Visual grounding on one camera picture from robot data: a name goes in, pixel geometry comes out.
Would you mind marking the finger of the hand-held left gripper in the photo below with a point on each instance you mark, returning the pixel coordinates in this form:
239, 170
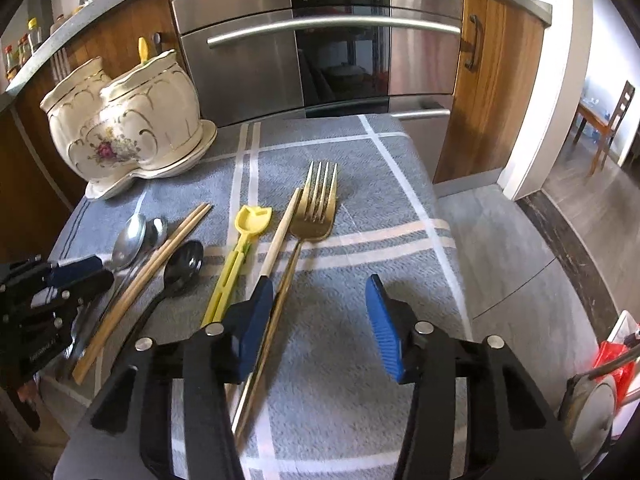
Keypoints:
77, 266
92, 282

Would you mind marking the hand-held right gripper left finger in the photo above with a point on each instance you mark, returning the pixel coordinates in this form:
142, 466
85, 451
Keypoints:
249, 322

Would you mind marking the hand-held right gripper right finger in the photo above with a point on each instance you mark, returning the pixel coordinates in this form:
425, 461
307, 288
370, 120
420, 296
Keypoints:
384, 330

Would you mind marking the large silver spoon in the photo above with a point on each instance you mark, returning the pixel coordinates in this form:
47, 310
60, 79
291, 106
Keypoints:
129, 242

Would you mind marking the small silver spoon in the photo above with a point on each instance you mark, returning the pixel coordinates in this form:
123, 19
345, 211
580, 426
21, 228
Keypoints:
156, 234

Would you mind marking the black spoon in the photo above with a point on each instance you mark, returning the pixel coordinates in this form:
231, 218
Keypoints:
184, 266

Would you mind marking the light cream chopstick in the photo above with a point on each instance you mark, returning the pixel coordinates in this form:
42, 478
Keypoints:
282, 230

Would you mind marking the yellow plastic toy shovel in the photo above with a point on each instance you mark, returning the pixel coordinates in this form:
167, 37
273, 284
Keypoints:
252, 221

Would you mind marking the gold metal fork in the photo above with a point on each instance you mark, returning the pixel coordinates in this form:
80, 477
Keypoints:
314, 220

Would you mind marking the cream floral ceramic utensil holder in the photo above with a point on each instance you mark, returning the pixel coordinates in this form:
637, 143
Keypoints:
140, 115

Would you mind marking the grey plaid cloth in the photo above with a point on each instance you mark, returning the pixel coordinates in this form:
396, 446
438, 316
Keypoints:
360, 245

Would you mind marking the cream ceramic drip tray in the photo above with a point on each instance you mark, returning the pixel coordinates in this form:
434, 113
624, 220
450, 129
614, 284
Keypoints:
200, 145

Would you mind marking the red-capped sauce bottle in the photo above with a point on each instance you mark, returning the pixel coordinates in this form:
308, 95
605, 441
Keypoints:
9, 62

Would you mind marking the round grey dish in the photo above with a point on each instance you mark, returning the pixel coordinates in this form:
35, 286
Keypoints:
592, 410

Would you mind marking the red plastic bag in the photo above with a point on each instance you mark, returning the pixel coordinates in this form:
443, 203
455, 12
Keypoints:
615, 365

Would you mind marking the yellow-capped dark bottle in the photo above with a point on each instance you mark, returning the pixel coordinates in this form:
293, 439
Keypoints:
33, 35

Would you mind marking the stainless steel built-in oven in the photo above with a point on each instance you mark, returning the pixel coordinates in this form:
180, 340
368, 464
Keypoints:
240, 65

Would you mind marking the narrow wooden cabinet door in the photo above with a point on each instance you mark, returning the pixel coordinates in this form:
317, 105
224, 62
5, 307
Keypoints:
495, 90

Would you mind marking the wooden dining table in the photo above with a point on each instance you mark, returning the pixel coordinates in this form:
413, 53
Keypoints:
592, 116

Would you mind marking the wooden dining chair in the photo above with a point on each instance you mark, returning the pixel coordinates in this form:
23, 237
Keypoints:
617, 115

